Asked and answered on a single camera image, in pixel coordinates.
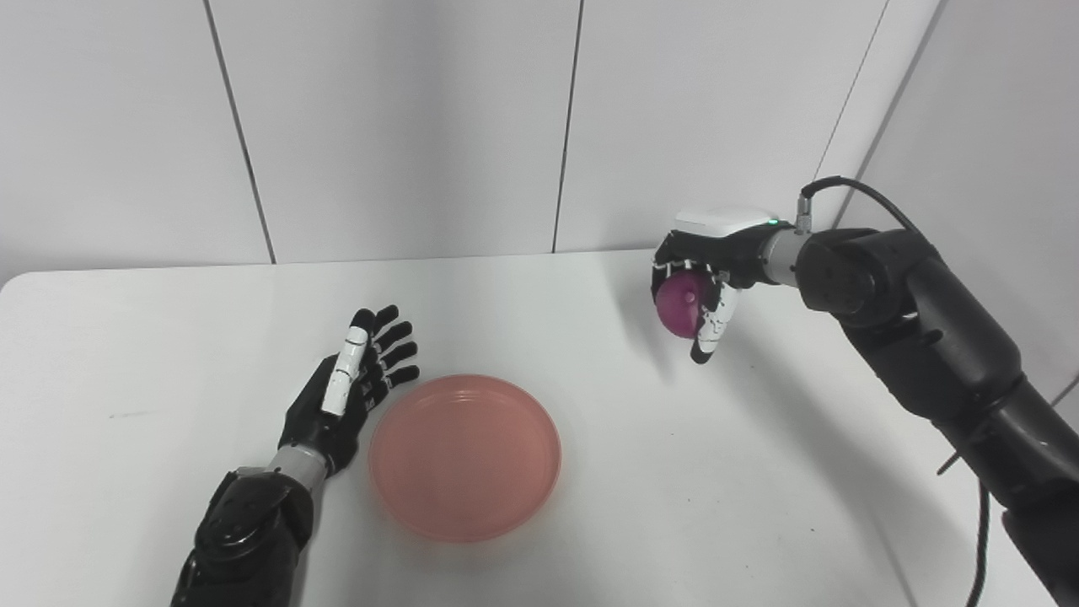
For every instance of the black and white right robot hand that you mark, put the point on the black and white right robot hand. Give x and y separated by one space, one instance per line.
733 249

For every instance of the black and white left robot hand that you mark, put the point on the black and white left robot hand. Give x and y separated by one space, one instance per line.
324 430

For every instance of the purple red onion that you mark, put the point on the purple red onion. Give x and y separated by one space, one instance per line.
679 308

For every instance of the pink round plate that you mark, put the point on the pink round plate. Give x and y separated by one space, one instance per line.
464 455

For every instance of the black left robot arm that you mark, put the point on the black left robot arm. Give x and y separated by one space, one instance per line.
244 531

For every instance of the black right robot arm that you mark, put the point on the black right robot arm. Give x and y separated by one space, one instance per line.
927 337

